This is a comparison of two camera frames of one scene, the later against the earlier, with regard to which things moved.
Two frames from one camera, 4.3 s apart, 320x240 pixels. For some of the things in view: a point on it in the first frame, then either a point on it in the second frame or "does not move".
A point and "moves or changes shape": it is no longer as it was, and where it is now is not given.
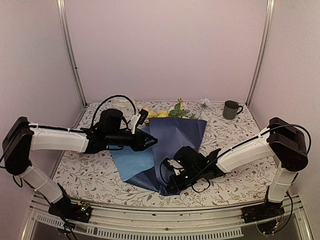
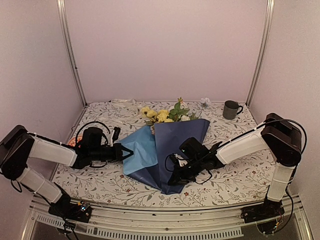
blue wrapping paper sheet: (146, 167) moves or changes shape
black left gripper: (140, 140) -> (118, 148)
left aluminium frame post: (63, 19) does not move
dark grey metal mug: (230, 109) does not move
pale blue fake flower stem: (205, 103) does not move
